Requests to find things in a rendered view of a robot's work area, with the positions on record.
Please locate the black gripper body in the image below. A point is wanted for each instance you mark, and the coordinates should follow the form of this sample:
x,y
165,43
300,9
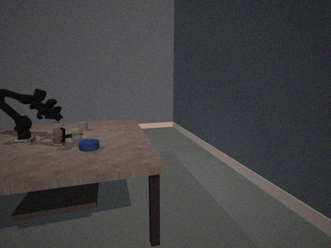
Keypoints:
x,y
43,111

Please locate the blue cylinder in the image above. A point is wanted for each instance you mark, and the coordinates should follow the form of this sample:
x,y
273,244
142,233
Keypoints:
x,y
89,145

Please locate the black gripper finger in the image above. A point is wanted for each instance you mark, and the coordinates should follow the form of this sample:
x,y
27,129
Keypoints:
x,y
58,114
50,115

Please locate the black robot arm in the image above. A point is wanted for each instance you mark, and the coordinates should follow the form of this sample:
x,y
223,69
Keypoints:
x,y
23,123

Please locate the french press with black knob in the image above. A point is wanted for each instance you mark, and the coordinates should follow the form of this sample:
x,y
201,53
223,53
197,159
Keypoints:
x,y
58,133

